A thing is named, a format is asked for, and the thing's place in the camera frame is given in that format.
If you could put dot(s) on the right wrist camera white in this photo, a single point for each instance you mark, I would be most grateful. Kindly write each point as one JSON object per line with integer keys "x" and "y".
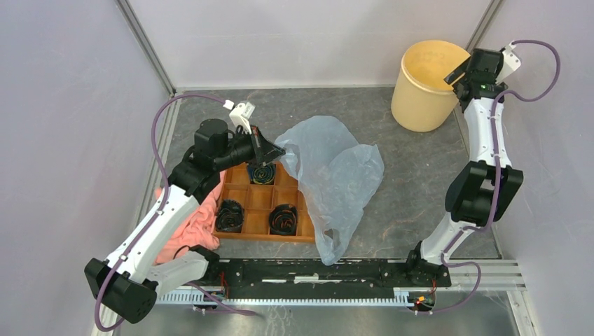
{"x": 511, "y": 62}

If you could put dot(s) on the yellow round trash bin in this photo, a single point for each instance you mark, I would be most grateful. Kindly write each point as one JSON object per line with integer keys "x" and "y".
{"x": 422, "y": 100}

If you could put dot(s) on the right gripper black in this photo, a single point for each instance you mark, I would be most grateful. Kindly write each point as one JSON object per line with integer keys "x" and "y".
{"x": 456, "y": 73}

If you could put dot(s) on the aluminium frame rail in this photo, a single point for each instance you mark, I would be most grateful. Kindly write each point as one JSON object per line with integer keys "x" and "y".
{"x": 482, "y": 275}

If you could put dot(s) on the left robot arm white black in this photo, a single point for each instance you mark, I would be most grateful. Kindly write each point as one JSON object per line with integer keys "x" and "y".
{"x": 128, "y": 281}

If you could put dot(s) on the pink cloth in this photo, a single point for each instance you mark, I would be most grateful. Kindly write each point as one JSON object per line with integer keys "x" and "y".
{"x": 196, "y": 229}

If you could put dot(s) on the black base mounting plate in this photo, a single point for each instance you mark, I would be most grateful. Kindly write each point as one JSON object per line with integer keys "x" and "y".
{"x": 293, "y": 279}

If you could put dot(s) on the light blue plastic trash bag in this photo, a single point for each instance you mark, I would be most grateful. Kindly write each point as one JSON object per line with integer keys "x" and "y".
{"x": 336, "y": 175}

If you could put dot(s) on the black orange rolled belt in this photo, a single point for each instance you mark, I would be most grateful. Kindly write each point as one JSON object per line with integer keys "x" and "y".
{"x": 283, "y": 220}

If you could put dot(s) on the black rolled belt left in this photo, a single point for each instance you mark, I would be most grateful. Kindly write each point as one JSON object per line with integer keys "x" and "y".
{"x": 229, "y": 217}

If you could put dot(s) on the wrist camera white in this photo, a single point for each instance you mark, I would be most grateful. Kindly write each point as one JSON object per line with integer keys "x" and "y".
{"x": 511, "y": 62}
{"x": 240, "y": 114}

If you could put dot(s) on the orange compartment tray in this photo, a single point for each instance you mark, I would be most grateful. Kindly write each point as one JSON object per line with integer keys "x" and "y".
{"x": 259, "y": 200}

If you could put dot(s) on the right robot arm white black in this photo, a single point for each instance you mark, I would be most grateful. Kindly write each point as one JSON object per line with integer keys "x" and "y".
{"x": 483, "y": 190}

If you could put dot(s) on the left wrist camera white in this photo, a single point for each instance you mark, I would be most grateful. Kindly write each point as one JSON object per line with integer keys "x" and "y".
{"x": 240, "y": 114}

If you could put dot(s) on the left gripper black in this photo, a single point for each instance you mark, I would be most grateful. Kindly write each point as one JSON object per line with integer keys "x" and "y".
{"x": 265, "y": 150}

